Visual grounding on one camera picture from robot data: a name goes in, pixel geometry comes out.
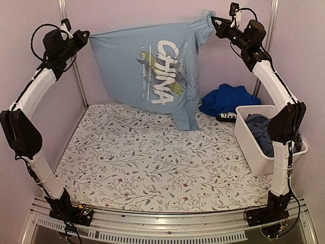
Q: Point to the left aluminium frame post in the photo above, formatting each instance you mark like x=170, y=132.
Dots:
x=75, y=70

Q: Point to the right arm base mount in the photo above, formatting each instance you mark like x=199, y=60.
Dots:
x=275, y=210

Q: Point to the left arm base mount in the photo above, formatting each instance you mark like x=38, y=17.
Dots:
x=62, y=209

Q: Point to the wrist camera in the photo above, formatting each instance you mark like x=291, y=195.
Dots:
x=235, y=12
x=66, y=26

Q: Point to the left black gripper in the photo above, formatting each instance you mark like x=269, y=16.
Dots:
x=82, y=41

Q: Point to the white plastic laundry basket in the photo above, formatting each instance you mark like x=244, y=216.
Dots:
x=259, y=163

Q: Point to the dark blue checkered garment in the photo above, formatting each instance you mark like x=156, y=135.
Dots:
x=258, y=125

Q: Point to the light blue shirt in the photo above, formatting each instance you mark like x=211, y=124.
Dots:
x=155, y=67

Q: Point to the blue pleated skirt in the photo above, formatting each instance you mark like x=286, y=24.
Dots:
x=226, y=99

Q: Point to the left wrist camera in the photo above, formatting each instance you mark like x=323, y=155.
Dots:
x=66, y=26

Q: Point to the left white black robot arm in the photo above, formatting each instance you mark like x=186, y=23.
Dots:
x=21, y=134

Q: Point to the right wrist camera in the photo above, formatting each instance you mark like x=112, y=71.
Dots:
x=235, y=12

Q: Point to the dark green printed garment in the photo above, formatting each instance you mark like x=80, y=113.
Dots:
x=227, y=117

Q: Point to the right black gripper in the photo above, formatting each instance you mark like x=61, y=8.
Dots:
x=223, y=30

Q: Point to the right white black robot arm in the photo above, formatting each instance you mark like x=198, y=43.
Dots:
x=290, y=111

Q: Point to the floral patterned table mat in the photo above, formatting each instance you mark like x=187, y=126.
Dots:
x=128, y=158

